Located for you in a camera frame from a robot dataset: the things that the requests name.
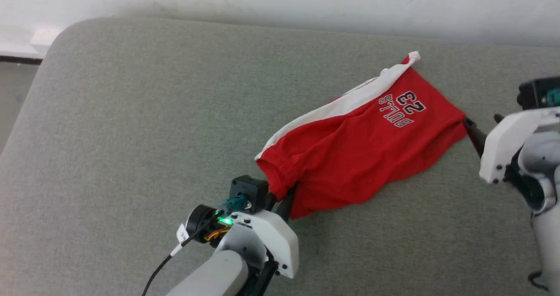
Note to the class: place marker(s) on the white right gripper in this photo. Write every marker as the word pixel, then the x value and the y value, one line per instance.
pixel 507 143

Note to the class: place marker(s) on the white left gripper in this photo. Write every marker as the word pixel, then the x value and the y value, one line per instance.
pixel 275 239

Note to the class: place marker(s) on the red basketball shorts white stripe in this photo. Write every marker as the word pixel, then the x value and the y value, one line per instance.
pixel 350 147

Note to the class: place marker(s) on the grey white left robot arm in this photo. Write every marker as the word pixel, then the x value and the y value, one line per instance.
pixel 214 278

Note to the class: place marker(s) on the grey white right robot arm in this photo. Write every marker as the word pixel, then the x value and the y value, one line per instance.
pixel 547 243

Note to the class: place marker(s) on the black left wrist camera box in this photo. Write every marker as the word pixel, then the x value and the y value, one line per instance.
pixel 247 189

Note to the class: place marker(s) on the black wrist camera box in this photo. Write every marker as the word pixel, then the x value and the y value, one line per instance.
pixel 536 92
pixel 247 189

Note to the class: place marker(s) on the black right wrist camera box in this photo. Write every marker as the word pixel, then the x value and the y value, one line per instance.
pixel 536 92

